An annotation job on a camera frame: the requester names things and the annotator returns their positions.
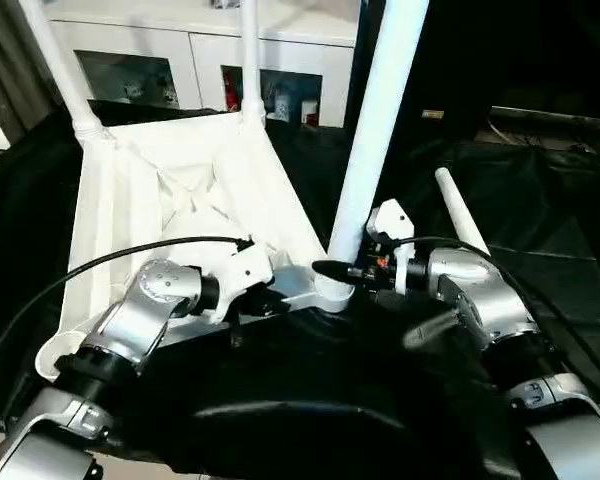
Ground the white plastic table top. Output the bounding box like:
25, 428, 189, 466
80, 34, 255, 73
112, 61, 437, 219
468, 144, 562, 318
34, 110, 357, 381

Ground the white plastic table leg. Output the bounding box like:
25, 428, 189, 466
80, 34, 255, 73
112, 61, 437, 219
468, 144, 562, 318
433, 167, 492, 256
22, 0, 112, 144
237, 0, 267, 126
326, 0, 431, 291

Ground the black work mat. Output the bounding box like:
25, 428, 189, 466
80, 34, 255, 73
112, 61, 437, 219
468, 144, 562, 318
0, 99, 600, 480

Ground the white glass-door cabinet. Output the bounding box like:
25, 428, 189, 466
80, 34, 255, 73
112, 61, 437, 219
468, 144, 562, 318
47, 0, 361, 129

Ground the large black case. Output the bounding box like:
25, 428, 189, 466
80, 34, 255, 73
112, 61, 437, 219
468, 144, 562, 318
344, 0, 600, 146

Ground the grey curtain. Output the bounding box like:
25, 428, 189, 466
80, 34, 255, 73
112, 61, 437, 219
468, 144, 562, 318
0, 0, 64, 151

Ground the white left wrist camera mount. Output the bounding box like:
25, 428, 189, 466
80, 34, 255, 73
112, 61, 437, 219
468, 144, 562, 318
199, 238, 276, 324

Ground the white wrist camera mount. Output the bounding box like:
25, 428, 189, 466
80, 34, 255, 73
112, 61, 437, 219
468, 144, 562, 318
199, 238, 276, 324
367, 198, 416, 296

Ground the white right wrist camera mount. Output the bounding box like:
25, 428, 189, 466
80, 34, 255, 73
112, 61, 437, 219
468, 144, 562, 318
367, 198, 416, 296

